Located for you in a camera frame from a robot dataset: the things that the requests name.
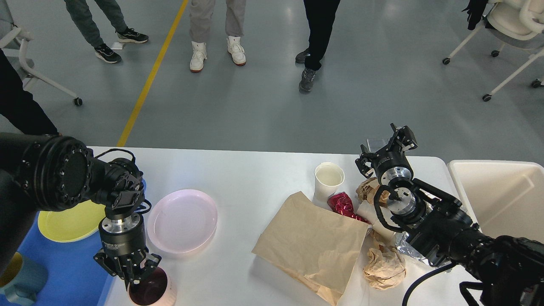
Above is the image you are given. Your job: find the teal mug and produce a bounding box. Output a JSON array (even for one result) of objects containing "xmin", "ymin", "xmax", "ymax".
[{"xmin": 0, "ymin": 252, "xmax": 48, "ymax": 306}]

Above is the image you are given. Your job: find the person with white sneakers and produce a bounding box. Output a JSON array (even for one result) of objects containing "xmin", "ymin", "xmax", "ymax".
[{"xmin": 189, "ymin": 0, "xmax": 247, "ymax": 73}]

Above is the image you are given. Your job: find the person with tan boots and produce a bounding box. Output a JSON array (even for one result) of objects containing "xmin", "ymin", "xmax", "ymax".
[{"xmin": 0, "ymin": 50, "xmax": 60, "ymax": 135}]

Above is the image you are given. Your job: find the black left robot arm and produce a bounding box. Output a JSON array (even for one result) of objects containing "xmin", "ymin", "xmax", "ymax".
[{"xmin": 0, "ymin": 133, "xmax": 162, "ymax": 287}]

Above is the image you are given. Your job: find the silver foil wrapper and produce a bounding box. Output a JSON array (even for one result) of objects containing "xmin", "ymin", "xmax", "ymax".
[{"xmin": 393, "ymin": 232, "xmax": 451, "ymax": 269}]

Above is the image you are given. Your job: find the crumpled brown paper upper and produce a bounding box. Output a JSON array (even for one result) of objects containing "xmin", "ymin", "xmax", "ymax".
[{"xmin": 356, "ymin": 177, "xmax": 389, "ymax": 208}]

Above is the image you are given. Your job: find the person in grey trousers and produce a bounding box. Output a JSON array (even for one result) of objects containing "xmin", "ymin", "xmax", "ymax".
[{"xmin": 64, "ymin": 0, "xmax": 149, "ymax": 64}]

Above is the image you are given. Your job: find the red foil wrapper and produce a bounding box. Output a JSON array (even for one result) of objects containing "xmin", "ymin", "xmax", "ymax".
[{"xmin": 327, "ymin": 192, "xmax": 371, "ymax": 224}]

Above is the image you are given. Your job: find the yellow plate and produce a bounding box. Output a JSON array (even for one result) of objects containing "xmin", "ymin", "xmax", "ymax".
[{"xmin": 37, "ymin": 200, "xmax": 105, "ymax": 243}]

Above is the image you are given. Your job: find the white rolling chair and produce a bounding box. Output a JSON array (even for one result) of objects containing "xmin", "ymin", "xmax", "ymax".
[{"xmin": 442, "ymin": 0, "xmax": 544, "ymax": 102}]

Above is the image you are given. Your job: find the crumpled brown paper ball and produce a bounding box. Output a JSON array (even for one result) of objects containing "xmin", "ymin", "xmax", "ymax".
[{"xmin": 363, "ymin": 246, "xmax": 407, "ymax": 290}]

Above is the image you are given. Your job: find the person in black trousers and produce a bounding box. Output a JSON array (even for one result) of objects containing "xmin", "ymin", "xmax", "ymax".
[{"xmin": 295, "ymin": 0, "xmax": 340, "ymax": 92}]

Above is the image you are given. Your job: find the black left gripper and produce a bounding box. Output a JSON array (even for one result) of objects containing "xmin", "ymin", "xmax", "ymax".
[{"xmin": 94, "ymin": 212, "xmax": 162, "ymax": 289}]

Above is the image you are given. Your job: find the blue plastic tray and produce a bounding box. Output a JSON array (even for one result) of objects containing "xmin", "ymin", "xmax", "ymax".
[{"xmin": 18, "ymin": 216, "xmax": 120, "ymax": 306}]

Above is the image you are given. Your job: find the brown paper bag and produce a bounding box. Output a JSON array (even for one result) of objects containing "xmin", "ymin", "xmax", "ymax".
[{"xmin": 252, "ymin": 192, "xmax": 368, "ymax": 306}]

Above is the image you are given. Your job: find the tipped white paper cup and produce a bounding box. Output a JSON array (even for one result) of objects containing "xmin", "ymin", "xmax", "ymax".
[{"xmin": 356, "ymin": 200, "xmax": 395, "ymax": 244}]

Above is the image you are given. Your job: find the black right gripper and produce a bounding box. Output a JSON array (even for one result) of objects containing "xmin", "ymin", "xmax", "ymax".
[{"xmin": 355, "ymin": 123, "xmax": 418, "ymax": 186}]

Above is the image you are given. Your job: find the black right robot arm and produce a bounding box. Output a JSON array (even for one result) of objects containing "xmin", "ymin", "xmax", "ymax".
[{"xmin": 355, "ymin": 124, "xmax": 544, "ymax": 306}]

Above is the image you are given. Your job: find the white plastic bin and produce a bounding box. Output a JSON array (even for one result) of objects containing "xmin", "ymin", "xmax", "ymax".
[{"xmin": 448, "ymin": 159, "xmax": 544, "ymax": 242}]

